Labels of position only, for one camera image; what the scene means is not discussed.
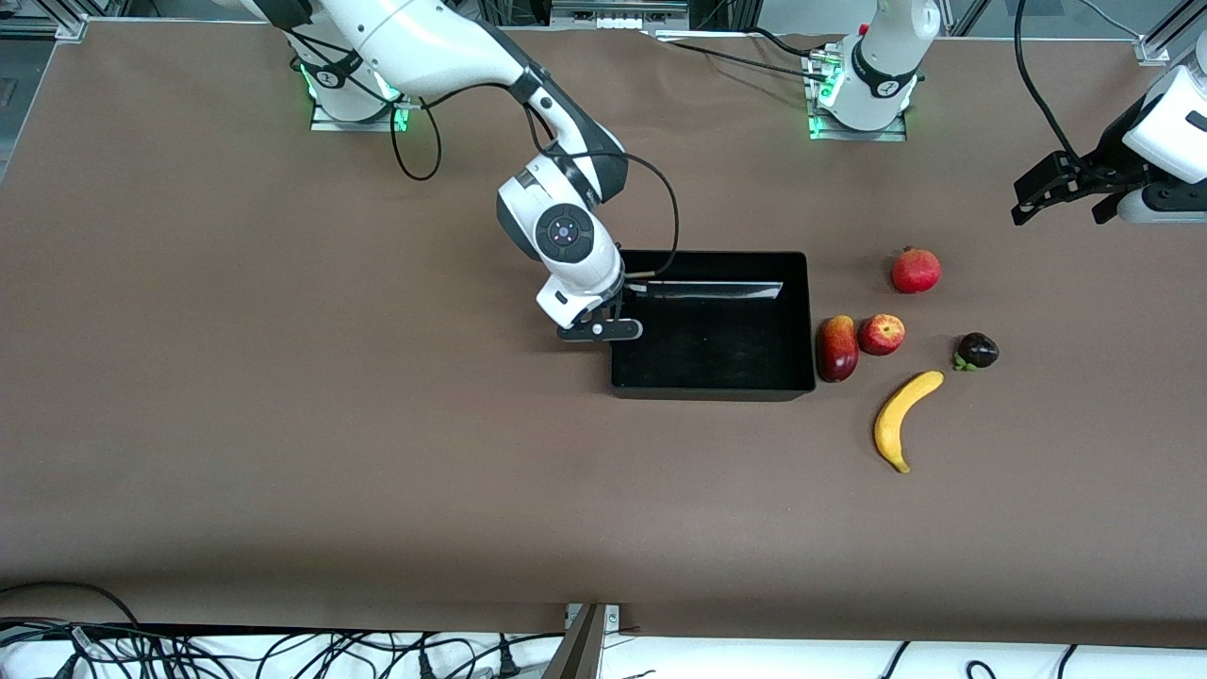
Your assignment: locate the yellow banana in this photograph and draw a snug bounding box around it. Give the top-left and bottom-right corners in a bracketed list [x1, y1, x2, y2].
[873, 370, 945, 474]

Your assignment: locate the black table cable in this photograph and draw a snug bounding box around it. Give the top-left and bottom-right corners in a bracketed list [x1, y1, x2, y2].
[747, 25, 818, 59]
[651, 36, 823, 82]

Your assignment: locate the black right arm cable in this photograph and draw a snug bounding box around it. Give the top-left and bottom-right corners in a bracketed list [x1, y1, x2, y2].
[283, 28, 681, 280]

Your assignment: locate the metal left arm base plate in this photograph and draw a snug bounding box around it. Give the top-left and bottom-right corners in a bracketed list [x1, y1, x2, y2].
[803, 45, 909, 142]

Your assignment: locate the black rectangular plastic box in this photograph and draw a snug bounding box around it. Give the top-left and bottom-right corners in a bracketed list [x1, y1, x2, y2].
[610, 249, 818, 403]

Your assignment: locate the white power strip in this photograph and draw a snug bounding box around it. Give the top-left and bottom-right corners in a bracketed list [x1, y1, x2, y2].
[552, 0, 690, 30]

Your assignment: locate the aluminium frame profile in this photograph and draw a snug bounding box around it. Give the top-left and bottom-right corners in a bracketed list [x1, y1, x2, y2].
[0, 13, 91, 43]
[1134, 0, 1207, 67]

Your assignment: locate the dark purple mangosteen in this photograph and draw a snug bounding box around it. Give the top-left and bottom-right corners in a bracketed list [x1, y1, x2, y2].
[952, 332, 1000, 372]

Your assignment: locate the red pomegranate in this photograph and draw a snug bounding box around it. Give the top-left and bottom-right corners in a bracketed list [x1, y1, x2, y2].
[891, 246, 942, 294]

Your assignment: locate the thin grey cable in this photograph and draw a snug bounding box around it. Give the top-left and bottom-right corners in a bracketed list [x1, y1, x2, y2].
[1075, 0, 1148, 41]

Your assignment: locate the red yellow mango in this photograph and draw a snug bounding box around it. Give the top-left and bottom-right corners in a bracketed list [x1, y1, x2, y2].
[816, 315, 860, 384]

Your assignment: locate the metal stand post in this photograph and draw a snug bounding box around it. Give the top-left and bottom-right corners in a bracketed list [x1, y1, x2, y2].
[541, 602, 622, 679]

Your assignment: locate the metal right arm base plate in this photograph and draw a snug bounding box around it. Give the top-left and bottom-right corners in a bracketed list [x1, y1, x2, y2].
[309, 94, 412, 133]

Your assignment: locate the red yellow apple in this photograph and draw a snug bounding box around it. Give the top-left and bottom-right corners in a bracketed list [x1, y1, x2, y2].
[858, 313, 906, 357]

